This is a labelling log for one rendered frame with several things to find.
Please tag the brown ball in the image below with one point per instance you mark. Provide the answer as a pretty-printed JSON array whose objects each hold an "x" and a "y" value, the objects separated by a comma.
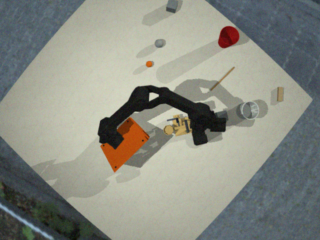
[{"x": 148, "y": 64}]

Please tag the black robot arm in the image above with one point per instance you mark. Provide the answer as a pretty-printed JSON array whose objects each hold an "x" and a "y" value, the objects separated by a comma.
[{"x": 203, "y": 117}]

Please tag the white mug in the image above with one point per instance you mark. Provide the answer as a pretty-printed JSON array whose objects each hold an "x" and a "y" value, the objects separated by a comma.
[{"x": 248, "y": 110}]

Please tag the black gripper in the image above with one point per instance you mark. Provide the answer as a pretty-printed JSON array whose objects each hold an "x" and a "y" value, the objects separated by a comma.
[{"x": 199, "y": 137}]

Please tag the grey ball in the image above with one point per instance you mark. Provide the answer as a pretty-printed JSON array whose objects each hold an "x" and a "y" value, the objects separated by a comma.
[{"x": 159, "y": 43}]

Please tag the red plastic cup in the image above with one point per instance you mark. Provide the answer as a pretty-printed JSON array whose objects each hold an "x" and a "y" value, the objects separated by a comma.
[{"x": 228, "y": 36}]

